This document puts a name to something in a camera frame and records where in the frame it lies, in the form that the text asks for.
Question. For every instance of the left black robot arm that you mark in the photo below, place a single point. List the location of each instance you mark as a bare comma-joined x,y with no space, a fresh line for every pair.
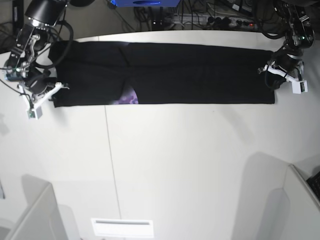
297,33

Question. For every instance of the black T-shirt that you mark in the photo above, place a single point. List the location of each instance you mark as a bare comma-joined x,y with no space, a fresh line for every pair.
98,72

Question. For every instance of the blue box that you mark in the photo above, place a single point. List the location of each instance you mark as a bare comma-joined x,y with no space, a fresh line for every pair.
144,3

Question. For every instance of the white power strip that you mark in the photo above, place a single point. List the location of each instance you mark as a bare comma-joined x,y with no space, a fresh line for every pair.
206,20

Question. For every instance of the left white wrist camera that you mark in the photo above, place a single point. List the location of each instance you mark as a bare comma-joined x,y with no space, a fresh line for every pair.
295,77

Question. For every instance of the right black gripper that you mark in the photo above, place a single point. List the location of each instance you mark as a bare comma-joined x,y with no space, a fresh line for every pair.
37,83

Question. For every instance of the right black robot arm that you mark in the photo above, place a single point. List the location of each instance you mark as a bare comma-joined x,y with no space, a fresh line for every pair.
21,65

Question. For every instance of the black keyboard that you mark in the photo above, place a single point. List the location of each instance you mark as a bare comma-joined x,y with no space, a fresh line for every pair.
314,183

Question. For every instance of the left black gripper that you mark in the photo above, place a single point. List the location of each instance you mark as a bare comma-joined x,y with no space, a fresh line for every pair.
286,59

